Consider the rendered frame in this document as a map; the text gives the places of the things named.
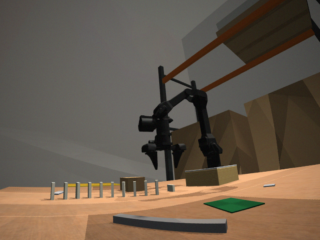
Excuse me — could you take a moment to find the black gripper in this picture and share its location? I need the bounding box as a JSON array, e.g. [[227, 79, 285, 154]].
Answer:
[[142, 130, 187, 170]]

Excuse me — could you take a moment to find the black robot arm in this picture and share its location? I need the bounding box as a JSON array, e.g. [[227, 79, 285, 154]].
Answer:
[[138, 88, 223, 169]]

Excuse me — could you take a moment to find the green flat square mat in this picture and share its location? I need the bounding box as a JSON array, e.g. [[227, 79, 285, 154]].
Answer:
[[203, 198, 265, 213]]

